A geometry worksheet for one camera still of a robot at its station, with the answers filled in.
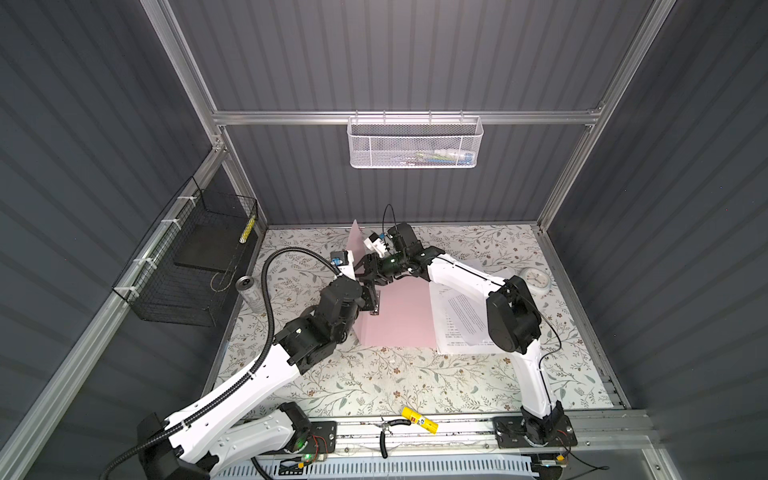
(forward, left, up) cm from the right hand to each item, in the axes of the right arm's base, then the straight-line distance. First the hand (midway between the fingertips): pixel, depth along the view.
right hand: (356, 280), depth 85 cm
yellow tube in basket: (+7, +30, +12) cm, 33 cm away
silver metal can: (-1, +32, -1) cm, 32 cm away
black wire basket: (-5, +40, +13) cm, 43 cm away
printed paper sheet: (-7, -25, -17) cm, 31 cm away
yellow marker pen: (-33, -17, -15) cm, 40 cm away
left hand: (-7, -4, +12) cm, 14 cm away
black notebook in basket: (-1, +34, +17) cm, 37 cm away
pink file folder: (-2, -14, -17) cm, 22 cm away
